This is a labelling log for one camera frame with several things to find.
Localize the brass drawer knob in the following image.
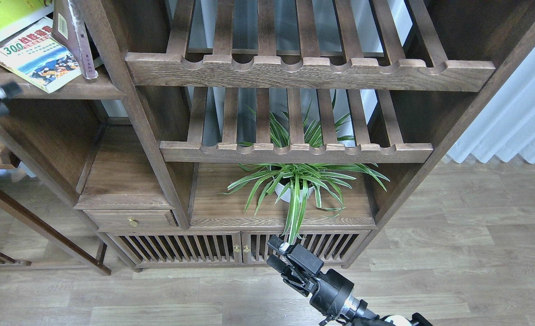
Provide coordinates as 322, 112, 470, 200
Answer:
128, 217, 139, 227

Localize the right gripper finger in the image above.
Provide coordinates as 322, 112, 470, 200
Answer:
266, 256, 300, 292
267, 235, 324, 280

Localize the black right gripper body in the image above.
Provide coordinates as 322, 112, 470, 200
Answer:
282, 268, 356, 320

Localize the white plant pot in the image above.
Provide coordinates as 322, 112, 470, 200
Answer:
275, 178, 304, 203

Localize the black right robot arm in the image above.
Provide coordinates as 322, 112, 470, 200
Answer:
267, 235, 431, 326

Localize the white pleated curtain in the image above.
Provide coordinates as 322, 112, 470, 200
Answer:
447, 47, 535, 163

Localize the yellow green cover book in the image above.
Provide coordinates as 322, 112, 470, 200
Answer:
0, 0, 53, 41

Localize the green spider plant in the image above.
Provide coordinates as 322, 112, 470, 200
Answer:
218, 90, 390, 243

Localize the white blue illustrated book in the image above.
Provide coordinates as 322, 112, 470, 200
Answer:
0, 17, 82, 93

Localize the dark wooden bookshelf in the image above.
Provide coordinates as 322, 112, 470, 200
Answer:
0, 0, 535, 272

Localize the maroon cover book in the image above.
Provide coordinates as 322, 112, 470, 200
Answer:
52, 0, 99, 80

